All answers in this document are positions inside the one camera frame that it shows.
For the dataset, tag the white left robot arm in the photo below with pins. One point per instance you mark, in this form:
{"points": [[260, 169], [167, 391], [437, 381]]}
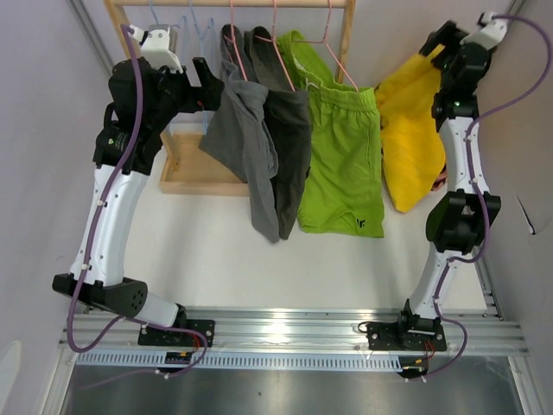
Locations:
{"points": [[144, 100]]}

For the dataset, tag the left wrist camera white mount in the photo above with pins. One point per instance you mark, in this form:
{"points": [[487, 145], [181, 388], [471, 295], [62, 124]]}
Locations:
{"points": [[158, 46]]}

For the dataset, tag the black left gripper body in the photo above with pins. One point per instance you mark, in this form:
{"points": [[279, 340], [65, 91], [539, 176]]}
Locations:
{"points": [[177, 95]]}

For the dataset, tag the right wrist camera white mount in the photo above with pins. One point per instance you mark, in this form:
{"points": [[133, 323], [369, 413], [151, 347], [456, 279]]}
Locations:
{"points": [[491, 33]]}

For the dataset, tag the dark olive shorts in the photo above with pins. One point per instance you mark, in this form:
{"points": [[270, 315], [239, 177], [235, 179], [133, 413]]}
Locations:
{"points": [[287, 118]]}

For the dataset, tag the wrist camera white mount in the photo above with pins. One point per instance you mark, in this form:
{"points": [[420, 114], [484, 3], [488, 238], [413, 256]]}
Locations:
{"points": [[491, 33], [158, 46]]}

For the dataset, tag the yellow shorts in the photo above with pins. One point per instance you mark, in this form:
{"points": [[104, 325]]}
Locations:
{"points": [[413, 153]]}

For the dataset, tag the lime green shorts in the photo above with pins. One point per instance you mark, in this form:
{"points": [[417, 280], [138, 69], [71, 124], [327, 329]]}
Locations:
{"points": [[343, 191]]}

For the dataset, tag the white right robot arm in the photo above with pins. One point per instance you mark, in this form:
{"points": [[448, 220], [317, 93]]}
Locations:
{"points": [[461, 220]]}

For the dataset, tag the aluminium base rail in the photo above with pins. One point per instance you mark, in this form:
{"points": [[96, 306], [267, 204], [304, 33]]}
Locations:
{"points": [[312, 331]]}

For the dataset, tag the wooden clothes rack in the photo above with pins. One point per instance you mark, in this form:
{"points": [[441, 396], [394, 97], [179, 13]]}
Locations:
{"points": [[188, 170]]}

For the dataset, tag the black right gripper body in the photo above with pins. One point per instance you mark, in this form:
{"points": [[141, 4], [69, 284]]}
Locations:
{"points": [[450, 36]]}

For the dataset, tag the light blue wire hanger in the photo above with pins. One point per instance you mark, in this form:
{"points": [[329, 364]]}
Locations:
{"points": [[199, 35], [156, 18]]}

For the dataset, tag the grey shorts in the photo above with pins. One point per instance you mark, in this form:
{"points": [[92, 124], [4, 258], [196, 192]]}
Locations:
{"points": [[237, 137]]}

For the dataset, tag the slotted cable duct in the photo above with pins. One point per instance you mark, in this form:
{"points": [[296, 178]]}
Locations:
{"points": [[252, 361]]}

